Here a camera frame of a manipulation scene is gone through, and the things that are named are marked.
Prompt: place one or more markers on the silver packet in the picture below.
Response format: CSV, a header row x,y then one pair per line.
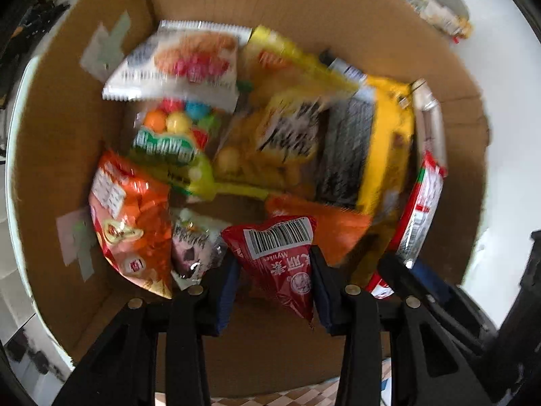
x,y
431,118

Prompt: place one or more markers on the colourful candy balls packet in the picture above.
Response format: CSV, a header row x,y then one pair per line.
x,y
173,135

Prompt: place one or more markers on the yellow packet black print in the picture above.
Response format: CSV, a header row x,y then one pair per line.
x,y
372,143

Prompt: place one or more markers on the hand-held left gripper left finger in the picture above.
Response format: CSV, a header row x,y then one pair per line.
x,y
226,296

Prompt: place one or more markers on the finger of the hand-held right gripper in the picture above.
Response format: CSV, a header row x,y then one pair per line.
x,y
401,273

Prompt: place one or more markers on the long red white packet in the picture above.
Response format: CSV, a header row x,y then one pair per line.
x,y
422,207

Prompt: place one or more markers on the orange panda snack packet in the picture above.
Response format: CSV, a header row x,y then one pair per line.
x,y
262,152

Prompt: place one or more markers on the yellow white snack packet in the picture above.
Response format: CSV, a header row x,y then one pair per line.
x,y
441,15

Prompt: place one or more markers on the small red snack packet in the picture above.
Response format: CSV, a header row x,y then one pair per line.
x,y
283,262

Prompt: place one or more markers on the orange chips packet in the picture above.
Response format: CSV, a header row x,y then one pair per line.
x,y
126,220

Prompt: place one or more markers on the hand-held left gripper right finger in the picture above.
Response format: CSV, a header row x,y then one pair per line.
x,y
325,300

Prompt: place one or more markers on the cardboard box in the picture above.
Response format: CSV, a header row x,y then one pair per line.
x,y
50,135

